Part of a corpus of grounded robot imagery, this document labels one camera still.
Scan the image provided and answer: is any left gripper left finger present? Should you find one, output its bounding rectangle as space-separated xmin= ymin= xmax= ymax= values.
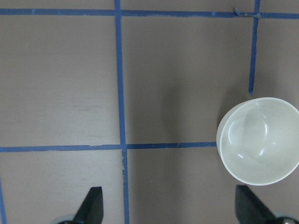
xmin=72 ymin=187 xmax=103 ymax=224

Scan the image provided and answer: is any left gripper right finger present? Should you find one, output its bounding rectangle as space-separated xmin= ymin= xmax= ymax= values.
xmin=235 ymin=185 xmax=276 ymax=224

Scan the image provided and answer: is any white bowl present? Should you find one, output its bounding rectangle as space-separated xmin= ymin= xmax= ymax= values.
xmin=216 ymin=97 xmax=299 ymax=186

